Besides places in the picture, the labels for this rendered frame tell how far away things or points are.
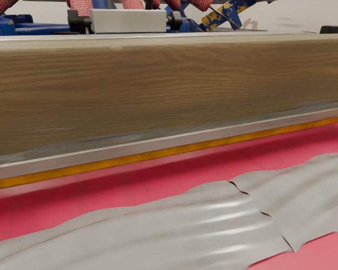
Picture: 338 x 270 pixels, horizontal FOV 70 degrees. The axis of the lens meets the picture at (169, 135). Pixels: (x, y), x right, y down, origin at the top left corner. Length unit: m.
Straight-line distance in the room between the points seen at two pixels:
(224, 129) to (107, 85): 0.10
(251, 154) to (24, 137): 0.19
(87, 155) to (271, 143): 0.19
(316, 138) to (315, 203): 0.12
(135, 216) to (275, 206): 0.09
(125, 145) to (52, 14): 4.15
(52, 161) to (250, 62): 0.16
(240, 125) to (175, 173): 0.07
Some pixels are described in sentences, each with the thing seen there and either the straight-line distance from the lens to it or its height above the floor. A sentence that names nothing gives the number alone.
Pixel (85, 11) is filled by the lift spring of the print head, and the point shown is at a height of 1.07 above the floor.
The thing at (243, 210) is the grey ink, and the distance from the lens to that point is 0.18.
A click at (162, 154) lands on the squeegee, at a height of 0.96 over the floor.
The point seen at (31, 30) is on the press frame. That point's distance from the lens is 0.87.
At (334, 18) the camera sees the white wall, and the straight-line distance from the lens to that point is 2.63.
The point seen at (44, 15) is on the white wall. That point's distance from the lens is 4.30.
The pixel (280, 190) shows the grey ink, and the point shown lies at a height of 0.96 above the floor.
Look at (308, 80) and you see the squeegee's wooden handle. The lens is 0.26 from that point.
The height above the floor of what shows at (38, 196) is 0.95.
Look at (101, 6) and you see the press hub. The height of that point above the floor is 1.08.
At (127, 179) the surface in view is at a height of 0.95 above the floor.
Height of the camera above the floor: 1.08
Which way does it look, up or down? 28 degrees down
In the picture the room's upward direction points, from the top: 1 degrees clockwise
